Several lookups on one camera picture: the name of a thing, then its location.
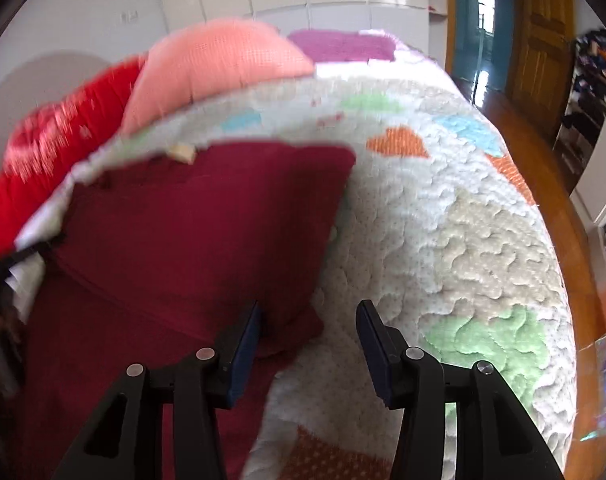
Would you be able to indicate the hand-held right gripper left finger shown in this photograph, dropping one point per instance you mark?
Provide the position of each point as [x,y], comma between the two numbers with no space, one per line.
[245,355]

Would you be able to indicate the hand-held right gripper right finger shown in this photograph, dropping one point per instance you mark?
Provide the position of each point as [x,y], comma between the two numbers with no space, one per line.
[374,355]

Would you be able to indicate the dark red garment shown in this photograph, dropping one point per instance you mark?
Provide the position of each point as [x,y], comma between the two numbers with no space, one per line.
[183,240]

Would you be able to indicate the shelf with clothes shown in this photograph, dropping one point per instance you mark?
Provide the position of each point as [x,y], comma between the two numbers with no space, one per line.
[590,105]

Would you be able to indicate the heart patterned quilted blanket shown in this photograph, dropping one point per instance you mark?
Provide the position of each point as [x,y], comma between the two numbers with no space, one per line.
[433,240]

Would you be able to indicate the red pillow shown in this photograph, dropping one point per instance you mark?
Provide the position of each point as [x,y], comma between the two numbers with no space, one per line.
[53,150]

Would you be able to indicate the salmon pink pillow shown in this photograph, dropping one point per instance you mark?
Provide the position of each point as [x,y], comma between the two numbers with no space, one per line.
[208,67]

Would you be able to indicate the purple cloth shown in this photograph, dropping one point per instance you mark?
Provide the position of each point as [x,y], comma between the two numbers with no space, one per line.
[340,45]

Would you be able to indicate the wooden door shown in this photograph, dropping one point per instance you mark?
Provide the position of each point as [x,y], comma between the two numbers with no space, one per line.
[540,45]

